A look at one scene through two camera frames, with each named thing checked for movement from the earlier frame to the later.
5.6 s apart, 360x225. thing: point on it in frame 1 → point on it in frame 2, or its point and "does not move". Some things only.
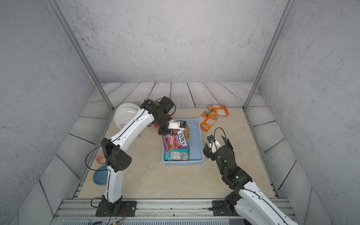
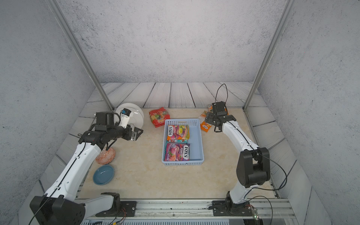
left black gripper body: [163, 123] → [119, 132]
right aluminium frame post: [274, 41] does not move
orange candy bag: [218, 109] does not move
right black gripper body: [213, 157] → [212, 118]
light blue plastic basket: [196, 145] does not move
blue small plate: [100, 177] does not move
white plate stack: [124, 113] does not move
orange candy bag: [206, 121] does not move
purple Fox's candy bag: [177, 140] → [177, 152]
